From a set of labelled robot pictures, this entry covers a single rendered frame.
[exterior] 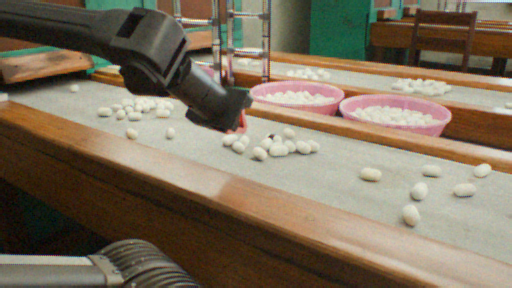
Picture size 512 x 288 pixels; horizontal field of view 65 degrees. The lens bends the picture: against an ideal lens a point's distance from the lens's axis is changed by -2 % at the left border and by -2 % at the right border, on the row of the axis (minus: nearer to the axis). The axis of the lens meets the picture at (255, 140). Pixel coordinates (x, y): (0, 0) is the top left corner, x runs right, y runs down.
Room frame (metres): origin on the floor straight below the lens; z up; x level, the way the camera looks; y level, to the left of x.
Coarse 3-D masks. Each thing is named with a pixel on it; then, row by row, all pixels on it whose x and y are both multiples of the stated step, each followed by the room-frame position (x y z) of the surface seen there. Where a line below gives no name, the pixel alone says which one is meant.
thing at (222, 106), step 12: (216, 84) 0.60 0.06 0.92; (216, 96) 0.59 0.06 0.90; (228, 96) 0.61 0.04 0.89; (240, 96) 0.61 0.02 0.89; (192, 108) 0.58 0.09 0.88; (204, 108) 0.58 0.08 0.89; (216, 108) 0.59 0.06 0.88; (228, 108) 0.61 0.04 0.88; (240, 108) 0.60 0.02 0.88; (204, 120) 0.61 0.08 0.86; (216, 120) 0.60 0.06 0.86; (228, 120) 0.59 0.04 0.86
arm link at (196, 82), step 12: (192, 60) 0.56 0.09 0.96; (180, 72) 0.54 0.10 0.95; (192, 72) 0.55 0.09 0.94; (204, 72) 0.58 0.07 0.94; (168, 84) 0.55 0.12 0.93; (180, 84) 0.54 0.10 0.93; (192, 84) 0.55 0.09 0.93; (204, 84) 0.57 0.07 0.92; (180, 96) 0.55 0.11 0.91; (192, 96) 0.56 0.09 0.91; (204, 96) 0.57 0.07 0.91
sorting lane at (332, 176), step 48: (48, 96) 1.20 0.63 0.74; (96, 96) 1.20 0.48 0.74; (144, 144) 0.80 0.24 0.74; (192, 144) 0.80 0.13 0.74; (336, 144) 0.80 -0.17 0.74; (336, 192) 0.59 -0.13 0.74; (384, 192) 0.59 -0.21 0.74; (432, 192) 0.59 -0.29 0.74; (480, 192) 0.59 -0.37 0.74; (480, 240) 0.45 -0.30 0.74
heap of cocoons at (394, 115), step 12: (360, 108) 1.06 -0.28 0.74; (372, 108) 1.06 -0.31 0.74; (384, 108) 1.05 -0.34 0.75; (396, 108) 1.06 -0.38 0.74; (372, 120) 0.96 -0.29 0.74; (384, 120) 0.96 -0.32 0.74; (396, 120) 0.97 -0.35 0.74; (408, 120) 0.95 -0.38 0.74; (420, 120) 0.95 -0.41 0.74; (432, 120) 0.96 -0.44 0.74
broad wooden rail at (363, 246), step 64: (0, 128) 0.91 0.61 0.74; (64, 128) 0.83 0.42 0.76; (64, 192) 0.76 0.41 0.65; (128, 192) 0.63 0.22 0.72; (192, 192) 0.54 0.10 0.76; (256, 192) 0.54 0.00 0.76; (192, 256) 0.54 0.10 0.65; (256, 256) 0.47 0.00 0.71; (320, 256) 0.41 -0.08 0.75; (384, 256) 0.39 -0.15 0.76; (448, 256) 0.39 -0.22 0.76
